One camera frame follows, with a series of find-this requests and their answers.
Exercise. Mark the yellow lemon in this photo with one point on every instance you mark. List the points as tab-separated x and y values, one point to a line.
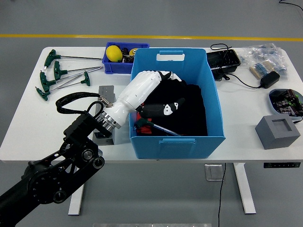
114	54

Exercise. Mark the grey block with square recess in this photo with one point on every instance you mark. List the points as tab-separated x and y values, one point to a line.
272	139

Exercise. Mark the resistor tape bundle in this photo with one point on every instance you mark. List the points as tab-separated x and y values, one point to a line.
261	69

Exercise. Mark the dark round part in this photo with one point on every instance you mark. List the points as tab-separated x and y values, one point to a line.
125	50

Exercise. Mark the small dark blue bin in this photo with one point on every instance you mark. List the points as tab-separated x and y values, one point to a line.
116	67

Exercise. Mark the grey metal tool stand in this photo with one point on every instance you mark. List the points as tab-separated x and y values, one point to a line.
106	91

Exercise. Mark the large light blue box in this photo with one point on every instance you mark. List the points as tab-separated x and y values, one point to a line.
177	149

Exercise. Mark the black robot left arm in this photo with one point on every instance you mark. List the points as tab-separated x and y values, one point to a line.
59	179

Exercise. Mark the yellow tape measure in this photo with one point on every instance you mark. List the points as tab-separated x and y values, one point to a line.
133	51

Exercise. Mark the black plastic tray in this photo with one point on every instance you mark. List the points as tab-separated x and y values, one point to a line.
222	60

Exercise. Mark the black cloth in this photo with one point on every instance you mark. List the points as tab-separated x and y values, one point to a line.
189	113

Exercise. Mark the black power adapter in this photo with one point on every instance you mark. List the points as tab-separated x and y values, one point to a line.
270	80

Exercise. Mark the red cloth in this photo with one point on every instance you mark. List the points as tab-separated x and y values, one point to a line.
145	130

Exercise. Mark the light blue dish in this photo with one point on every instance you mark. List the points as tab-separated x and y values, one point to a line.
272	106

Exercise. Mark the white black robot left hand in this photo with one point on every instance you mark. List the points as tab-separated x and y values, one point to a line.
135	92

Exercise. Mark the black table control panel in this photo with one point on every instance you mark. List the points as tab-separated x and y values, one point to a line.
281	165

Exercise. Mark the brown circuit board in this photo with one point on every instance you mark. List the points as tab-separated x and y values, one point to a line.
128	59

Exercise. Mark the clear bag of parts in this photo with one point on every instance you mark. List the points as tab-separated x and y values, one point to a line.
262	53

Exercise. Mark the metal floor plate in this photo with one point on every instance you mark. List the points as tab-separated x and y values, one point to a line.
213	172

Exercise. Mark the white table leg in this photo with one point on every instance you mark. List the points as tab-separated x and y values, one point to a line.
245	189
78	201

